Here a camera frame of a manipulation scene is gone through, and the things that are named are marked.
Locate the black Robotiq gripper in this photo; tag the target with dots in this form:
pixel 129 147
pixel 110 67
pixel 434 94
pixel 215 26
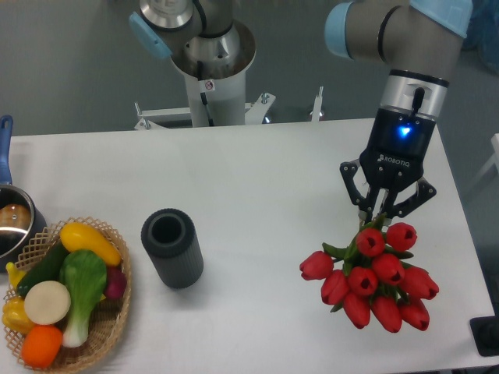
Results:
pixel 393 160

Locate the red tulip bouquet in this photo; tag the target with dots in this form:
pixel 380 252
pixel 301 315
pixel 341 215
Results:
pixel 371 277

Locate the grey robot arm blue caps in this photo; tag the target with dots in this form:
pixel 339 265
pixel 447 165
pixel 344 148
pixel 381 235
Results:
pixel 419 40

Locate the dark grey ribbed vase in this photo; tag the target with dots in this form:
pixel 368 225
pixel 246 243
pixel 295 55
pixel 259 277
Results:
pixel 170 240

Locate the black device at table edge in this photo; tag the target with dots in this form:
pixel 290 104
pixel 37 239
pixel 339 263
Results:
pixel 485 334

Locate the blue plastic bag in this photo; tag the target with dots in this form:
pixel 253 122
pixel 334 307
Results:
pixel 482 33

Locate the purple red radish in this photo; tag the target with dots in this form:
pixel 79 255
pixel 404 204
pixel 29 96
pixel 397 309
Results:
pixel 116 283

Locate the woven wicker basket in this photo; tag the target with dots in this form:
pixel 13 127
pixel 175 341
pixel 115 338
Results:
pixel 107 320

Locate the green bok choy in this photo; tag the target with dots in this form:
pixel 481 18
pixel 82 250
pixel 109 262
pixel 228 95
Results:
pixel 84 275

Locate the yellow squash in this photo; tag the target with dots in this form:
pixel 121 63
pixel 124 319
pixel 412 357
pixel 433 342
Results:
pixel 78 236

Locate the dark green cucumber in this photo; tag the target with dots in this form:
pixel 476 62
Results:
pixel 47 269

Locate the white round radish slice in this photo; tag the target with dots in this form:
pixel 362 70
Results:
pixel 47 303

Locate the orange fruit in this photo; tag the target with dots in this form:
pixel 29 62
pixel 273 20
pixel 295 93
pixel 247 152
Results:
pixel 41 346

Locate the yellow banana tip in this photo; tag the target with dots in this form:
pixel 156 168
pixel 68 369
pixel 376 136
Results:
pixel 15 275

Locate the yellow bell pepper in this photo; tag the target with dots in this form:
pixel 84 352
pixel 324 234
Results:
pixel 14 316

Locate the white furniture frame right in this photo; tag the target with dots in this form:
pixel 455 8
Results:
pixel 486 174

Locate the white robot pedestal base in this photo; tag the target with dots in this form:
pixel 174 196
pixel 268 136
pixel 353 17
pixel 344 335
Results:
pixel 214 73

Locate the blue handled saucepan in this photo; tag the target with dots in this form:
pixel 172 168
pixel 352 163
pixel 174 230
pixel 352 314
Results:
pixel 20 218

